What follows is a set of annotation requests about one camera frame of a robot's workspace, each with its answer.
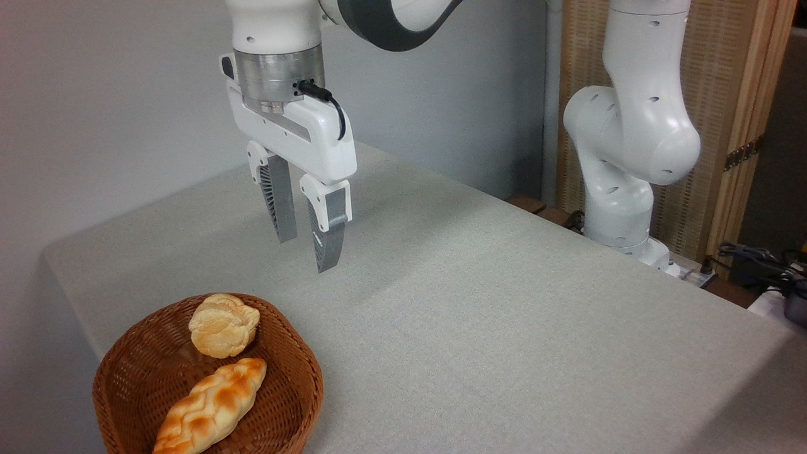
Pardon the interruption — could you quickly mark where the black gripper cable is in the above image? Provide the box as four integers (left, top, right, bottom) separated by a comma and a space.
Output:
296, 79, 347, 141

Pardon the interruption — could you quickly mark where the wooden woven folding screen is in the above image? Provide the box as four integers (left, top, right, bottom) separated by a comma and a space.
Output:
557, 0, 799, 273

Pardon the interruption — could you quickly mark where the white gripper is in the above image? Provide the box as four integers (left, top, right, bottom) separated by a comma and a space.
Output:
219, 54, 357, 274

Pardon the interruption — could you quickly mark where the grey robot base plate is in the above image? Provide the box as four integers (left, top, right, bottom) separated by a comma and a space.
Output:
667, 255, 720, 290

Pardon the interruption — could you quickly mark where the round pale bread roll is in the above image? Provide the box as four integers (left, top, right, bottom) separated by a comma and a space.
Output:
189, 293, 261, 359

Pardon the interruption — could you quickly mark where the braided golden bread loaf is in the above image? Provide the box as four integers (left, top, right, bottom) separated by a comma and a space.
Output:
153, 358, 268, 454

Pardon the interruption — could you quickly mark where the brown wicker basket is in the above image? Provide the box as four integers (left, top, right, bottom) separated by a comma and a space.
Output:
92, 293, 325, 454

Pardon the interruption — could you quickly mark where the black cable bundle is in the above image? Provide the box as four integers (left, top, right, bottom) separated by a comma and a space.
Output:
717, 242, 807, 297

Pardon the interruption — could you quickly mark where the brown wooden block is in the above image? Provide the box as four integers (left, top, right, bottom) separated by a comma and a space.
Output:
536, 206, 576, 229
506, 194, 548, 216

